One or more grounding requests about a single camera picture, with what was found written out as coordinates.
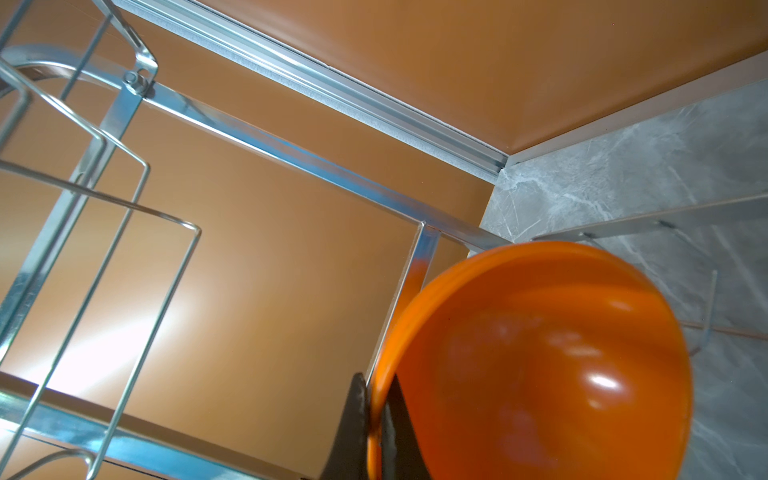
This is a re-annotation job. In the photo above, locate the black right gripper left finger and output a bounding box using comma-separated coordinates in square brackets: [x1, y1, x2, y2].
[319, 373, 369, 480]

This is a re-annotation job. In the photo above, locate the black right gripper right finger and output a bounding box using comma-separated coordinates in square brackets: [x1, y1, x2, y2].
[381, 376, 431, 480]

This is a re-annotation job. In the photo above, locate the steel two-tier dish rack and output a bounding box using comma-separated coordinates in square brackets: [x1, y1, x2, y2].
[0, 0, 768, 480]

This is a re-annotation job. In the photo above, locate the orange plastic bowl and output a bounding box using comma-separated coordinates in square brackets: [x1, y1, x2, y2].
[367, 241, 693, 479]

